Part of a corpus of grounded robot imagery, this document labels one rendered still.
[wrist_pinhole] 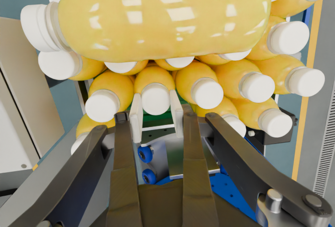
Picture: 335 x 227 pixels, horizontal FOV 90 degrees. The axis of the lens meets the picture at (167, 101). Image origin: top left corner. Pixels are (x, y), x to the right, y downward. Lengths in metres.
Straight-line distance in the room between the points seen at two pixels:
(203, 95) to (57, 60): 0.18
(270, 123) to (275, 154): 1.81
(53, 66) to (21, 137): 0.11
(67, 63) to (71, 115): 1.35
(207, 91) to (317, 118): 1.95
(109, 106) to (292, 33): 0.24
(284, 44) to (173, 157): 0.29
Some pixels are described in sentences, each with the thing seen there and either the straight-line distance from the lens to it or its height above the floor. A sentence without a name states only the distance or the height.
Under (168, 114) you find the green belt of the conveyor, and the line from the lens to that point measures 0.45.
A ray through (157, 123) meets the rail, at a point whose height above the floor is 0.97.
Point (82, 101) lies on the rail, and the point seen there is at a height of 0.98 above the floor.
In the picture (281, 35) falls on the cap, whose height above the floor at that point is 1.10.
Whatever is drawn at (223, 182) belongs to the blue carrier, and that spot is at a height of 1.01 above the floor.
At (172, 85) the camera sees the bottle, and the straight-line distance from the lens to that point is 0.26.
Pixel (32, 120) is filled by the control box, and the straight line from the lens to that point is 0.32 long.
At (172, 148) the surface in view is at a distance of 0.42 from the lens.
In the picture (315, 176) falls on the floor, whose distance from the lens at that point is 2.62.
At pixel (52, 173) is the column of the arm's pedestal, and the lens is 1.02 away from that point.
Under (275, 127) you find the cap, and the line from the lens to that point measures 0.30.
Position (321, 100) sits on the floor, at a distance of 2.08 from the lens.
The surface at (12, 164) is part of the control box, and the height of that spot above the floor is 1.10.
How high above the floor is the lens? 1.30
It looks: 69 degrees down
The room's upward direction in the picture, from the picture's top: 165 degrees clockwise
